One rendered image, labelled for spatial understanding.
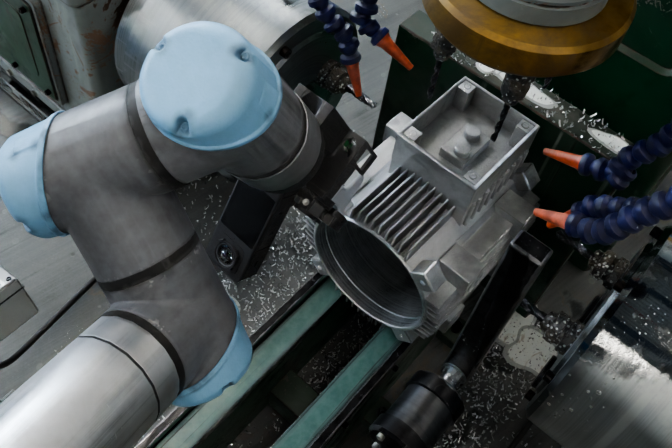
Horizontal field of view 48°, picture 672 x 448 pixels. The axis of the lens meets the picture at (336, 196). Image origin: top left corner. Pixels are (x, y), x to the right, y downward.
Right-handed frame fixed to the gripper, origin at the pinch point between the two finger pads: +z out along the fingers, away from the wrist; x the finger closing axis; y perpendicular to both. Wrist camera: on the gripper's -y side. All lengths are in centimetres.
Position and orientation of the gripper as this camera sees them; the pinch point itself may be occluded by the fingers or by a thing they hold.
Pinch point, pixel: (324, 214)
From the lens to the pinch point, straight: 76.8
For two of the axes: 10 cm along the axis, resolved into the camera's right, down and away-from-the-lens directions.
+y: 6.1, -7.9, 0.2
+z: 2.4, 2.1, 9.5
